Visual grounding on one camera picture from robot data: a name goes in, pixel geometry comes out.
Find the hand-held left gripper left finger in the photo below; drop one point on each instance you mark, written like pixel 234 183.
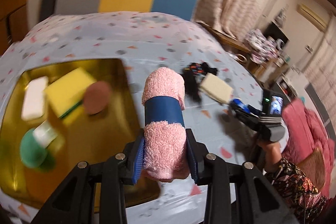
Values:
pixel 137 158

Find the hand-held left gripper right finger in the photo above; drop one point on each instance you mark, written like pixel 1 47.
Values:
pixel 193 158

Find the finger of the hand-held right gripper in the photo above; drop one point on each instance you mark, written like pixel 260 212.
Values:
pixel 249 115

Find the blue tissue pack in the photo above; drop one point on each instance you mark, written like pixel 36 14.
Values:
pixel 237 103

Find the pink towel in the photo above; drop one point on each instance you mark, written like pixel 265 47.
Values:
pixel 164 145

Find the beige cloth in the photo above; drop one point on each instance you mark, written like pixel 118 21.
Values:
pixel 216 87

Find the gold metal box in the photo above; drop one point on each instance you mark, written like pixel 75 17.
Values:
pixel 78 155

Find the black beaded hairpiece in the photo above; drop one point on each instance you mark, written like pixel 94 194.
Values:
pixel 193 87

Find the brown round puff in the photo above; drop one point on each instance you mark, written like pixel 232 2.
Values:
pixel 97 98

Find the yellow sponge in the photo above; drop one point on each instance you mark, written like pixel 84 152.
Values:
pixel 68 90

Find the white soap bar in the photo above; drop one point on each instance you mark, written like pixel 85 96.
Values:
pixel 34 98

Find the person's right forearm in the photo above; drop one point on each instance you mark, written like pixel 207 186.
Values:
pixel 296 187

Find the person's right hand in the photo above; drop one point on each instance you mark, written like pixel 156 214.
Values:
pixel 271 155

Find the pink quilt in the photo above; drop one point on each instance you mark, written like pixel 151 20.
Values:
pixel 307 124

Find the cluttered storage shelf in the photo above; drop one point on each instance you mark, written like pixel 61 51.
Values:
pixel 286 85

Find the black scrunchie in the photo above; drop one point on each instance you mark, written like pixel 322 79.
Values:
pixel 210 69

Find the pile of clothes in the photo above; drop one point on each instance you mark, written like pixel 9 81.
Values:
pixel 260 43

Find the white round fan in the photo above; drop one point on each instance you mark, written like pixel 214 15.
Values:
pixel 279 44

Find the wooden side table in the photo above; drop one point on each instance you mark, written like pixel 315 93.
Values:
pixel 228 37

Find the black monitor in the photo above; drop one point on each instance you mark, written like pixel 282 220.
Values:
pixel 273 29

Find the patterned tablecloth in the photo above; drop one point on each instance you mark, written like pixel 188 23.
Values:
pixel 168 37

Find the beige air conditioner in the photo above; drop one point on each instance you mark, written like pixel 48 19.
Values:
pixel 312 14

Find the wooden wardrobe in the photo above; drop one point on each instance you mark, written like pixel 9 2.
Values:
pixel 13 3

